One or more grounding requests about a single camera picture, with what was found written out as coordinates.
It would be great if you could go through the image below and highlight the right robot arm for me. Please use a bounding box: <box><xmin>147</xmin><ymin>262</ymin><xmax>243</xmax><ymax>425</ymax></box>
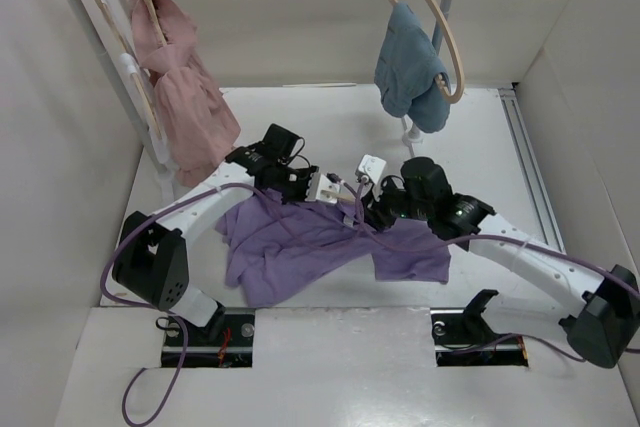
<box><xmin>356</xmin><ymin>155</ymin><xmax>639</xmax><ymax>369</ymax></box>

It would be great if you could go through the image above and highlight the pink dress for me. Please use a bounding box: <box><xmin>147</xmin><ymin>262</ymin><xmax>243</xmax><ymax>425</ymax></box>
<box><xmin>129</xmin><ymin>0</ymin><xmax>241</xmax><ymax>188</ymax></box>

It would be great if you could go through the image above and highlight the purple t shirt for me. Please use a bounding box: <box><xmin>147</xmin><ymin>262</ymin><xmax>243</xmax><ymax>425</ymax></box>
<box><xmin>215</xmin><ymin>191</ymin><xmax>451</xmax><ymax>308</ymax></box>

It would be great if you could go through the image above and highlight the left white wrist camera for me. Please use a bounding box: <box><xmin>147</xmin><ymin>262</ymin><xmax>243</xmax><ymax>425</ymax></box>
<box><xmin>305</xmin><ymin>172</ymin><xmax>342</xmax><ymax>205</ymax></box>

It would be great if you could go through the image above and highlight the metal clothes rack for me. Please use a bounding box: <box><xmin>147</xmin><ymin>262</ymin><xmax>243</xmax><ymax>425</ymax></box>
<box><xmin>42</xmin><ymin>0</ymin><xmax>470</xmax><ymax>198</ymax></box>

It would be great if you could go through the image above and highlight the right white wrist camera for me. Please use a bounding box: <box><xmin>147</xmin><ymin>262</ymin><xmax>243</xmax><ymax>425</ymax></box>
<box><xmin>355</xmin><ymin>154</ymin><xmax>387</xmax><ymax>184</ymax></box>

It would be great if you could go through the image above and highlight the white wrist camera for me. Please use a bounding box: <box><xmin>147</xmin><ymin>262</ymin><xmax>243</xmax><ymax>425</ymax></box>
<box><xmin>355</xmin><ymin>154</ymin><xmax>387</xmax><ymax>184</ymax></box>
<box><xmin>305</xmin><ymin>172</ymin><xmax>342</xmax><ymax>205</ymax></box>

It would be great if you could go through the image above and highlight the wooden hanger under pink dress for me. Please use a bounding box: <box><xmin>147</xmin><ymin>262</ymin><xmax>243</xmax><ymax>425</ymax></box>
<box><xmin>143</xmin><ymin>0</ymin><xmax>167</xmax><ymax>46</ymax></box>

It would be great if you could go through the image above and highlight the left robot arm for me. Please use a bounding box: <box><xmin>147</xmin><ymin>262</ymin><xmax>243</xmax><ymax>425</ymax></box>
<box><xmin>110</xmin><ymin>124</ymin><xmax>319</xmax><ymax>344</ymax></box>

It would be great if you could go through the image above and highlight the blue garment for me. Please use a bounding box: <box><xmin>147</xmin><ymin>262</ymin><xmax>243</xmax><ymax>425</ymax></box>
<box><xmin>374</xmin><ymin>2</ymin><xmax>450</xmax><ymax>133</ymax></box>

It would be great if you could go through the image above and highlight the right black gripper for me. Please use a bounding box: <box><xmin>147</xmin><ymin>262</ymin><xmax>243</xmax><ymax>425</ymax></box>
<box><xmin>354</xmin><ymin>175</ymin><xmax>432</xmax><ymax>232</ymax></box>

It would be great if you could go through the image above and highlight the aluminium rail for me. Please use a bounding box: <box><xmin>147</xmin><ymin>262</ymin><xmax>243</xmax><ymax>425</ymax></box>
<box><xmin>498</xmin><ymin>88</ymin><xmax>566</xmax><ymax>253</ymax></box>

